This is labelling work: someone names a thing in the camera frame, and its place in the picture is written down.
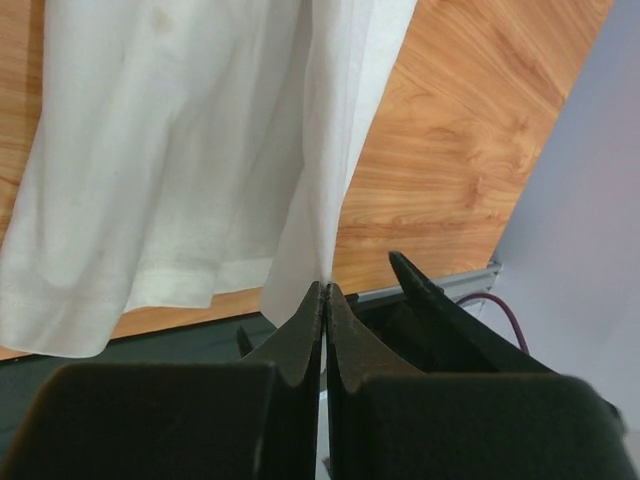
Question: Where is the white and green t-shirt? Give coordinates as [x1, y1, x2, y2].
[1, 1, 415, 358]

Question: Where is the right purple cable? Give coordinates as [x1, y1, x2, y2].
[455, 292, 532, 356]

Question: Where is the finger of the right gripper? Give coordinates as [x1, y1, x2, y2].
[389, 251, 553, 374]

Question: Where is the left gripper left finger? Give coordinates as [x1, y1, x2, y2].
[1, 284, 323, 479]

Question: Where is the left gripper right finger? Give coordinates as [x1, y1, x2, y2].
[326, 286, 625, 479]

